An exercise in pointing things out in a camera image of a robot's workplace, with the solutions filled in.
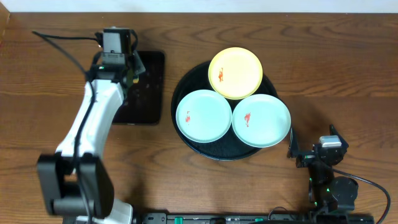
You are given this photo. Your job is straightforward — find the light blue plate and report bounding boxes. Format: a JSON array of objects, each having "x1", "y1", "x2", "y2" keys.
[
  {"x1": 175, "y1": 90, "x2": 232, "y2": 143},
  {"x1": 232, "y1": 94, "x2": 292, "y2": 148}
]

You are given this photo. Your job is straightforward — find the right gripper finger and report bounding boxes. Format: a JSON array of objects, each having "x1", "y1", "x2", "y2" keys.
[
  {"x1": 289, "y1": 128, "x2": 299, "y2": 152},
  {"x1": 329, "y1": 124, "x2": 347, "y2": 145}
]

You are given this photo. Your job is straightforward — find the black rectangular tray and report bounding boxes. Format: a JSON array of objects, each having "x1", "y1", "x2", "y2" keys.
[{"x1": 113, "y1": 51, "x2": 165, "y2": 125}]

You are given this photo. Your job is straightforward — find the yellow plate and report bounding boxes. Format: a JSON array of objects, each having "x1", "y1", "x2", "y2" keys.
[{"x1": 208, "y1": 47, "x2": 263, "y2": 100}]

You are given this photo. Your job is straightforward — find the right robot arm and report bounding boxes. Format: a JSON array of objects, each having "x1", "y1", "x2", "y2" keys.
[{"x1": 287, "y1": 124, "x2": 358, "y2": 213}]

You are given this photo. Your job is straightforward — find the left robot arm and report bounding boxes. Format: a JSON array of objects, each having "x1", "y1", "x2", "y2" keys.
[{"x1": 37, "y1": 51, "x2": 145, "y2": 223}]

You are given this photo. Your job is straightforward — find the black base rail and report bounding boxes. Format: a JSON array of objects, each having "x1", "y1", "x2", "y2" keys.
[{"x1": 132, "y1": 213, "x2": 375, "y2": 224}]

